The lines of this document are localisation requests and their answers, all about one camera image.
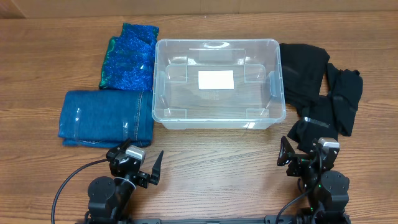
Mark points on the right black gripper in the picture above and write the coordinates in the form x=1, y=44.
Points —
x=302, y=159

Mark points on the black garment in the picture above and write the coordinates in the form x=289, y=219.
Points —
x=303, y=67
x=329, y=115

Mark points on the blue denim jeans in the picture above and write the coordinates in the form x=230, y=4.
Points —
x=106, y=118

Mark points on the clear plastic storage bin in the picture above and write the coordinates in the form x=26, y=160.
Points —
x=256, y=102

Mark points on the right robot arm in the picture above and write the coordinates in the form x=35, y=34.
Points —
x=325, y=188

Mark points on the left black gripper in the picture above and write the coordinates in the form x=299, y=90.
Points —
x=145, y=179

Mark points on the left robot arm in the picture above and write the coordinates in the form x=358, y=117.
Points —
x=109, y=196

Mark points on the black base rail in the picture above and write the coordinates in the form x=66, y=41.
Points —
x=268, y=219

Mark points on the blue sequin glitter cloth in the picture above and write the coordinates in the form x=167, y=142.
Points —
x=129, y=59

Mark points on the white label in bin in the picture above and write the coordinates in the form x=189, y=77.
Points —
x=216, y=80

